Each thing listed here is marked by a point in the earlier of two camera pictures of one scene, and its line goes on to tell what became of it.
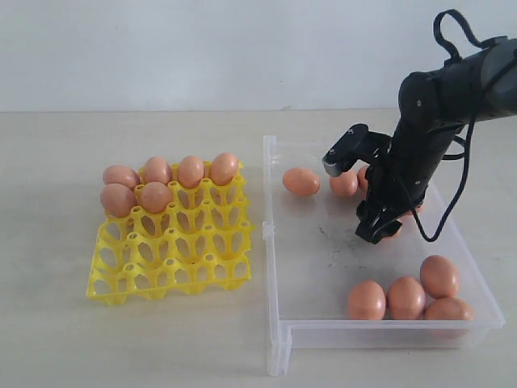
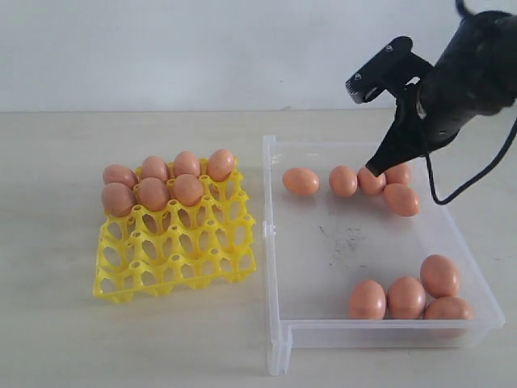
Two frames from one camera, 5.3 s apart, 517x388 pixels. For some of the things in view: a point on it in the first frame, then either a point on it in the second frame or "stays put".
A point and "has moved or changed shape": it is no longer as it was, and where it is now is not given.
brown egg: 300,182 stays put
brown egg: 223,168 has moved or changed shape
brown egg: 118,200 stays put
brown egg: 122,175 stays put
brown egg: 155,197 stays put
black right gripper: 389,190 → 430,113
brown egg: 346,185 stays put
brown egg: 395,234 → 187,189
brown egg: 367,301 stays put
